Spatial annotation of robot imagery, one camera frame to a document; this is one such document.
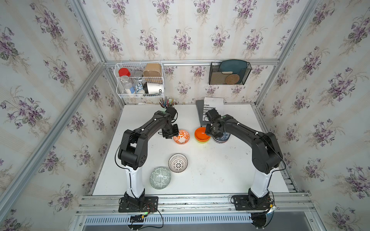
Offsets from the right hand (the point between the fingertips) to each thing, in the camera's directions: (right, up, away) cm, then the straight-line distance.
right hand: (209, 133), depth 94 cm
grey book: (-4, +20, +19) cm, 28 cm away
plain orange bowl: (-6, -1, +2) cm, 6 cm away
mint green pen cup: (-28, +15, -21) cm, 38 cm away
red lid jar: (-56, +41, -1) cm, 70 cm away
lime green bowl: (-4, -6, +1) cm, 8 cm away
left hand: (-21, -2, -1) cm, 21 cm away
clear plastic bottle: (-54, +32, -4) cm, 63 cm away
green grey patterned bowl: (-31, -24, -13) cm, 41 cm away
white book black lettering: (+5, +22, +17) cm, 28 cm away
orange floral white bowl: (-17, -3, +5) cm, 18 cm away
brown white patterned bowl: (-21, -17, -7) cm, 28 cm away
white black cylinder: (-38, +30, -1) cm, 48 cm away
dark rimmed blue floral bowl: (+9, -3, -1) cm, 10 cm away
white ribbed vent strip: (-45, -40, -25) cm, 65 cm away
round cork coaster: (+17, +37, +5) cm, 41 cm away
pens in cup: (-30, +22, +8) cm, 38 cm away
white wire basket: (-46, +35, 0) cm, 58 cm away
